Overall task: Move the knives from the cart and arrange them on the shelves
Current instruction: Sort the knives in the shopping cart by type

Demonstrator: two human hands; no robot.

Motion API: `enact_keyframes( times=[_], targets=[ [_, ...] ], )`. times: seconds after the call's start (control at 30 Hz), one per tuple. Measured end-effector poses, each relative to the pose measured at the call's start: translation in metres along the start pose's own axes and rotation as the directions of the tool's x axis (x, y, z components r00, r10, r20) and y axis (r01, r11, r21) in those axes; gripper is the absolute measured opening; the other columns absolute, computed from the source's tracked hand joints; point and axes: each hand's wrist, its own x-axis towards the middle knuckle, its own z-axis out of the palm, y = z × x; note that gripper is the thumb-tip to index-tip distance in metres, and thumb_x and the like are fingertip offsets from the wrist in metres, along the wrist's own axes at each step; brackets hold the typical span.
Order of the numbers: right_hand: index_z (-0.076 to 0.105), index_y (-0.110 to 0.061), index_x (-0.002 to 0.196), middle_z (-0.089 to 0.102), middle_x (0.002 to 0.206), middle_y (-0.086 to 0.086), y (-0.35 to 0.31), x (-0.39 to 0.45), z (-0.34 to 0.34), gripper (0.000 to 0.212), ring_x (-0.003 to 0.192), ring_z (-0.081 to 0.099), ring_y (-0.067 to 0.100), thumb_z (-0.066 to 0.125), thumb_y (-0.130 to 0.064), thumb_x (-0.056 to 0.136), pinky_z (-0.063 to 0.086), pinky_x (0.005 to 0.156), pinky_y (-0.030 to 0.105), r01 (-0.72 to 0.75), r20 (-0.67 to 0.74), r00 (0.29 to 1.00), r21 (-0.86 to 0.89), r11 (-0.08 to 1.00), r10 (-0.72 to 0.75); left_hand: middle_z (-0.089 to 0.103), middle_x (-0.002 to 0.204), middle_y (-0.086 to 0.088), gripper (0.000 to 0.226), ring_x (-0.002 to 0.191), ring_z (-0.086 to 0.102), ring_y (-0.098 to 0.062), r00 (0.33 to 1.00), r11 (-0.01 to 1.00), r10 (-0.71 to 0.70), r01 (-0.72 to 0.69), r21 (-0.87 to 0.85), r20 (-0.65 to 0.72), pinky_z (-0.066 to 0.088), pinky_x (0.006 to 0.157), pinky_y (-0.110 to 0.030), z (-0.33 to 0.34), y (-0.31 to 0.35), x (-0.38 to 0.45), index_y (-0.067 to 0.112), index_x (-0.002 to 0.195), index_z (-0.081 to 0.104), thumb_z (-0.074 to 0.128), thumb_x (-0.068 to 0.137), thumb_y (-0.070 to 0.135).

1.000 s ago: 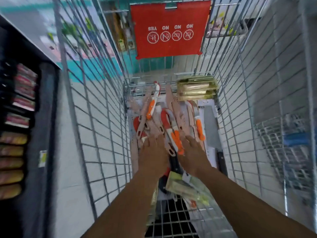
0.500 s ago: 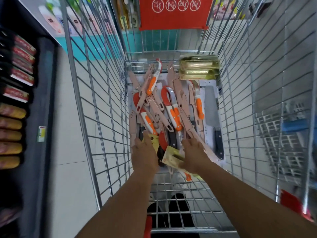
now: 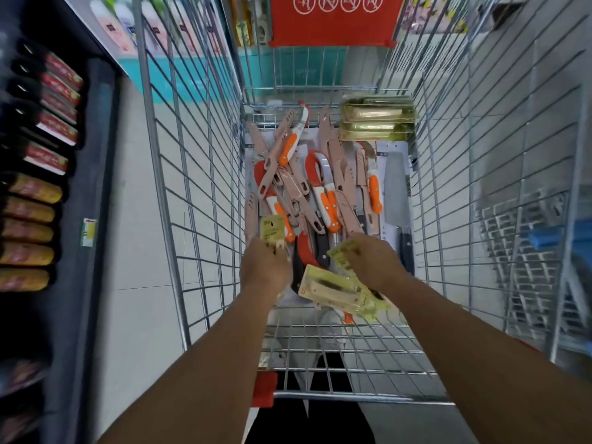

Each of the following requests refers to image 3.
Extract blue plastic handle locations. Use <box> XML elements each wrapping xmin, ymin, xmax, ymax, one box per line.
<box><xmin>527</xmin><ymin>223</ymin><xmax>592</xmax><ymax>257</ymax></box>

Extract row of white pink packets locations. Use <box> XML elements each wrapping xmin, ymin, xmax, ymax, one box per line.
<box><xmin>89</xmin><ymin>0</ymin><xmax>224</xmax><ymax>59</ymax></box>

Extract grey wire basket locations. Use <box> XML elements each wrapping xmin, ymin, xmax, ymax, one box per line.
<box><xmin>475</xmin><ymin>189</ymin><xmax>592</xmax><ymax>353</ymax></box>

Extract red label black packet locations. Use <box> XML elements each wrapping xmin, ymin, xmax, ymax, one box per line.
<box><xmin>19</xmin><ymin>40</ymin><xmax>84</xmax><ymax>91</ymax></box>
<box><xmin>14</xmin><ymin>60</ymin><xmax>82</xmax><ymax>108</ymax></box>
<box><xmin>9</xmin><ymin>101</ymin><xmax>80</xmax><ymax>147</ymax></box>
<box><xmin>5</xmin><ymin>134</ymin><xmax>69</xmax><ymax>176</ymax></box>
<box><xmin>11</xmin><ymin>80</ymin><xmax>78</xmax><ymax>126</ymax></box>

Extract person's right hand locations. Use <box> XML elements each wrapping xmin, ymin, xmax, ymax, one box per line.
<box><xmin>339</xmin><ymin>233</ymin><xmax>410</xmax><ymax>294</ymax></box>

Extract red cart sign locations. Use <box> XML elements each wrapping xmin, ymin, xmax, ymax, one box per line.
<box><xmin>269</xmin><ymin>0</ymin><xmax>406</xmax><ymax>48</ymax></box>

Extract teal store shelf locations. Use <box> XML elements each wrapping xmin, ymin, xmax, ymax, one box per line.
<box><xmin>60</xmin><ymin>0</ymin><xmax>348</xmax><ymax>105</ymax></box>

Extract yellow printed card packet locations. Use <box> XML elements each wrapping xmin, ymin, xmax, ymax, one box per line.
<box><xmin>327</xmin><ymin>239</ymin><xmax>366</xmax><ymax>274</ymax></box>

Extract red black folding knife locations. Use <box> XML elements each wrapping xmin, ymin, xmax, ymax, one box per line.
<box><xmin>290</xmin><ymin>230</ymin><xmax>332</xmax><ymax>294</ymax></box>

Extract small yellow carded packet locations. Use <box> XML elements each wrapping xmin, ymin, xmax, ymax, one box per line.
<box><xmin>259</xmin><ymin>215</ymin><xmax>288</xmax><ymax>250</ymax></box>

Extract yellow carded knife pack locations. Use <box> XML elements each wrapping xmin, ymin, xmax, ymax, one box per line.
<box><xmin>298</xmin><ymin>265</ymin><xmax>394</xmax><ymax>322</ymax></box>

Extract white orange folding knife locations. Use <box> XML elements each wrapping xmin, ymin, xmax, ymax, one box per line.
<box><xmin>305</xmin><ymin>151</ymin><xmax>343</xmax><ymax>234</ymax></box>
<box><xmin>253</xmin><ymin>161</ymin><xmax>297</xmax><ymax>244</ymax></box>
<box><xmin>360</xmin><ymin>142</ymin><xmax>384</xmax><ymax>216</ymax></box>
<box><xmin>279</xmin><ymin>102</ymin><xmax>311</xmax><ymax>167</ymax></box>

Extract gold boxed pack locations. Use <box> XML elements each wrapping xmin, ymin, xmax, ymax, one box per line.
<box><xmin>341</xmin><ymin>95</ymin><xmax>416</xmax><ymax>124</ymax></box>
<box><xmin>339</xmin><ymin>121</ymin><xmax>415</xmax><ymax>142</ymax></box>

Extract yellow label black packet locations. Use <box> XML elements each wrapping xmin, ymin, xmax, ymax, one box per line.
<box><xmin>1</xmin><ymin>196</ymin><xmax>56</xmax><ymax>224</ymax></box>
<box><xmin>0</xmin><ymin>267</ymin><xmax>51</xmax><ymax>293</ymax></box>
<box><xmin>0</xmin><ymin>242</ymin><xmax>56</xmax><ymax>267</ymax></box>
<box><xmin>4</xmin><ymin>173</ymin><xmax>64</xmax><ymax>205</ymax></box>
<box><xmin>0</xmin><ymin>218</ymin><xmax>54</xmax><ymax>244</ymax></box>

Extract shelf price label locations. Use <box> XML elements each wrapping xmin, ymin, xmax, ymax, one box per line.
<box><xmin>80</xmin><ymin>218</ymin><xmax>98</xmax><ymax>248</ymax></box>

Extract red cart handle cap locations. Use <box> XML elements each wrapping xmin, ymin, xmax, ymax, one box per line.
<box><xmin>252</xmin><ymin>371</ymin><xmax>278</xmax><ymax>409</ymax></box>

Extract metal wire shopping cart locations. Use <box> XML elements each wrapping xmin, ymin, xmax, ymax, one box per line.
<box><xmin>132</xmin><ymin>0</ymin><xmax>592</xmax><ymax>407</ymax></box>

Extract cleaver on white card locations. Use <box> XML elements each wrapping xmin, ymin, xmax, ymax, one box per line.
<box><xmin>376</xmin><ymin>142</ymin><xmax>417</xmax><ymax>276</ymax></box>

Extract person's black trousers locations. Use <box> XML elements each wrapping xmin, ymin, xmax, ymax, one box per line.
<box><xmin>244</xmin><ymin>351</ymin><xmax>376</xmax><ymax>444</ymax></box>

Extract person's left forearm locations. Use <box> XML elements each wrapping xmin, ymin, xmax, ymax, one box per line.
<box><xmin>97</xmin><ymin>282</ymin><xmax>297</xmax><ymax>444</ymax></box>

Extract pile of pink sheathed knives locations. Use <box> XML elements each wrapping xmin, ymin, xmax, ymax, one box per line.
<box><xmin>244</xmin><ymin>105</ymin><xmax>383</xmax><ymax>248</ymax></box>

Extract person's right forearm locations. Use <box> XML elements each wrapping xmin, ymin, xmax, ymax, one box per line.
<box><xmin>383</xmin><ymin>273</ymin><xmax>592</xmax><ymax>444</ymax></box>

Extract person's left hand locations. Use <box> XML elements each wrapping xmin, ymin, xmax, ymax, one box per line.
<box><xmin>240</xmin><ymin>238</ymin><xmax>293</xmax><ymax>297</ymax></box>

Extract black store shelf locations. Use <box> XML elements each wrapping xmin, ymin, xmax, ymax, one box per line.
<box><xmin>0</xmin><ymin>0</ymin><xmax>122</xmax><ymax>444</ymax></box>

